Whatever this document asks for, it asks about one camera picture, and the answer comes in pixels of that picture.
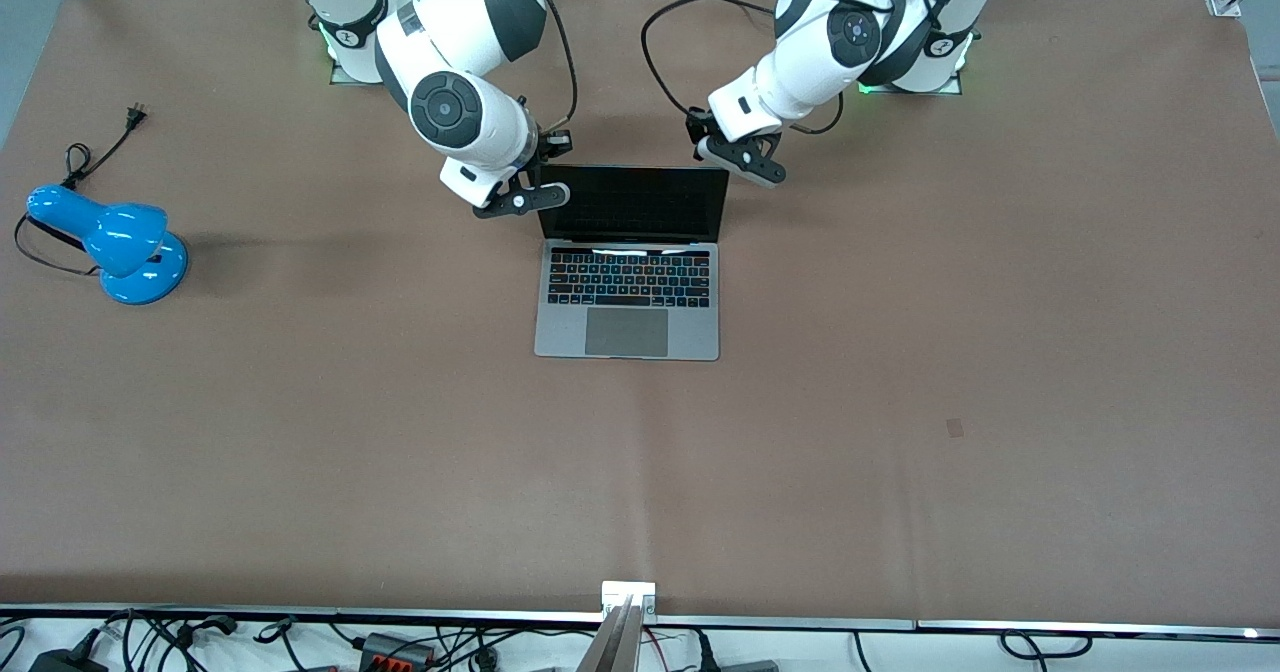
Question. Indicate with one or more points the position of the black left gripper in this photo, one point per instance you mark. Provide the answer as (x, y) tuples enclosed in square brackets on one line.
[(697, 128)]

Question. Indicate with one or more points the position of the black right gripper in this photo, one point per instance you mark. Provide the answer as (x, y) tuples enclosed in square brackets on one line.
[(549, 143)]

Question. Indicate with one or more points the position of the silver grey laptop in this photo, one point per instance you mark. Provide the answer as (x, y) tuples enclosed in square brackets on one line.
[(628, 332)]

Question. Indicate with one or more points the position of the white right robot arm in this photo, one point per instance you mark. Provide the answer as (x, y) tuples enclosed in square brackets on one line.
[(460, 112)]

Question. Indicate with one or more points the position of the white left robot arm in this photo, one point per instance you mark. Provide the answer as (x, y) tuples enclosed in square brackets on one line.
[(830, 42)]

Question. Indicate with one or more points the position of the blue desk lamp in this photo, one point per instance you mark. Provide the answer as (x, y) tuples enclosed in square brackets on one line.
[(130, 252)]

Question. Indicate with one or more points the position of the black orange connector block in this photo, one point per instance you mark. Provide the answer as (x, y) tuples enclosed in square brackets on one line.
[(395, 649)]

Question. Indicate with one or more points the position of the flat black power brick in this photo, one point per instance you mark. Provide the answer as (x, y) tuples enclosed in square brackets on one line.
[(745, 666)]

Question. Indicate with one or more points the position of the black power adapter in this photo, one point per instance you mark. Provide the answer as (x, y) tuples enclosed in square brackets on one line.
[(65, 662)]

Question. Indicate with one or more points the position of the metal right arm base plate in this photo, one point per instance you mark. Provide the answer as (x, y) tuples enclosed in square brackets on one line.
[(340, 77)]

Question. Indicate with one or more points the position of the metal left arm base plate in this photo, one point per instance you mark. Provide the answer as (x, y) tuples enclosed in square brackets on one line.
[(955, 84)]

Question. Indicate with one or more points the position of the white metal bracket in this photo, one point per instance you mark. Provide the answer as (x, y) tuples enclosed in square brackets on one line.
[(615, 592)]

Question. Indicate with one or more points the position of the aluminium camera mast profile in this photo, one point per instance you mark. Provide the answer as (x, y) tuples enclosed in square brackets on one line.
[(615, 647)]

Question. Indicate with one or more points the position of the metal table edge rail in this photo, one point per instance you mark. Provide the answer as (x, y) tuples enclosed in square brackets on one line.
[(300, 612)]

